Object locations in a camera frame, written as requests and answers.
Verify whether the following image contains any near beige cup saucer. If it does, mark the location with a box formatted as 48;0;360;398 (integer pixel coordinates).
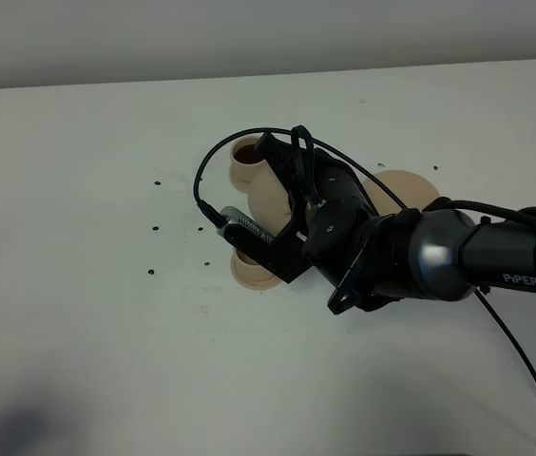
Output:
230;249;281;291

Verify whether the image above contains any far beige cup saucer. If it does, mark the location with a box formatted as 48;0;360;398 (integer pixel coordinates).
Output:
229;167;250;194

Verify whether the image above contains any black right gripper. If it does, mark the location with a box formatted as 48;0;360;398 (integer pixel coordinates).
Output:
233;132;420;314

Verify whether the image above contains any beige teapot saucer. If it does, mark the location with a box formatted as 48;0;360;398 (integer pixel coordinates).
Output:
362;170;440;216

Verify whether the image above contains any beige ceramic teapot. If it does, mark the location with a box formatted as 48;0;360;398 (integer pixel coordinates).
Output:
247;165;292;236

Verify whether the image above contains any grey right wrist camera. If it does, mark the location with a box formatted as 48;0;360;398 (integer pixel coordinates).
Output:
217;206;274;248

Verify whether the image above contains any far beige teacup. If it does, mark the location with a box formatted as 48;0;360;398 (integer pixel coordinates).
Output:
230;136;266;183

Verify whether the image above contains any beige cup saucer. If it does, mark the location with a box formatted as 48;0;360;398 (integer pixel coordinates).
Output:
229;167;250;194
230;249;281;291

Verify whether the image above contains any beige teacup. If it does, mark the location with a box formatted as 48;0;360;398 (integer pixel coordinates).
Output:
230;136;266;183
235;249;258;266

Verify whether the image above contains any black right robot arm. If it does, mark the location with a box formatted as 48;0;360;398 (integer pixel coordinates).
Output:
220;134;536;314

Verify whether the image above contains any near beige teacup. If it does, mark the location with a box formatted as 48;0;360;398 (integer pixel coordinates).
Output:
235;249;258;266

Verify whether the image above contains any black right camera cable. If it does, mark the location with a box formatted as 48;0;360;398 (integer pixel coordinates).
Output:
193;124;536;447

